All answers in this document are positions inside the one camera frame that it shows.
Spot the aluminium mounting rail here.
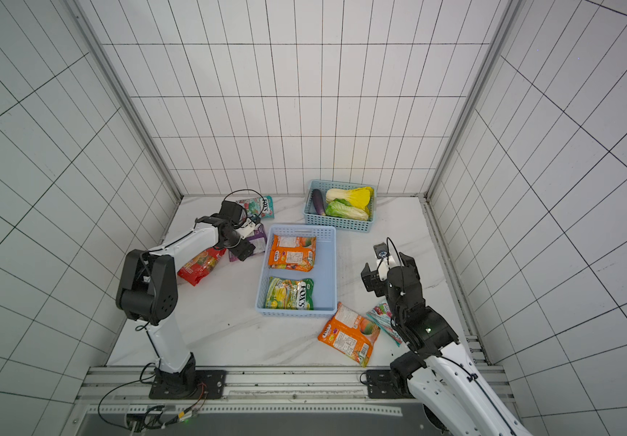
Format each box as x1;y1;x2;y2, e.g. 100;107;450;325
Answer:
75;365;515;414

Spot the teal red Fox's candy bag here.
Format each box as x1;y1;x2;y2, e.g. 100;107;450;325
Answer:
365;302;404;346

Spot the orange candy bag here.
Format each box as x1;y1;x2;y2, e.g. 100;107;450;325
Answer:
268;235;316;273

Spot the orange snack bag front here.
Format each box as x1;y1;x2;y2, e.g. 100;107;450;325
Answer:
317;303;381;367

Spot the green Fox's candy bag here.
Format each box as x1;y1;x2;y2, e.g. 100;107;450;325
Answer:
264;277;315;311

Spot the purple candy bag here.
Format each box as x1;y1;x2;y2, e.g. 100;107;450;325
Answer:
246;223;267;256

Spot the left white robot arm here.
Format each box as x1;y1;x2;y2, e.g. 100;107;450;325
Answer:
116;200;256;400

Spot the large light blue basket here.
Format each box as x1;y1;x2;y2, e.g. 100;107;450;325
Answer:
255;223;338;318

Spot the purple toy eggplant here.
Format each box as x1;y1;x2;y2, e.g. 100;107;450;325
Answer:
312;189;326;216

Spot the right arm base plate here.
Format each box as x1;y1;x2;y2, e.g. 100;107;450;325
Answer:
360;370;412;400

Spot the green toy cabbage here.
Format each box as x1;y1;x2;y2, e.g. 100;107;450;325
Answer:
325;199;369;221

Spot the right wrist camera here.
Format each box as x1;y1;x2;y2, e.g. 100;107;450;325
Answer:
373;243;399;282

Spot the yellow toy cabbage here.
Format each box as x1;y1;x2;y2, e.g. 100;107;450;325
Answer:
326;186;375;210

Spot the small teal basket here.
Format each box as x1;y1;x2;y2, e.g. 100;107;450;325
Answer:
304;180;376;233

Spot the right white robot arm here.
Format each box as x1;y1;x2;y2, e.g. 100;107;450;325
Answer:
361;261;530;435

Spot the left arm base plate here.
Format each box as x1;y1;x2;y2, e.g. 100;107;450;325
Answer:
148;368;227;401

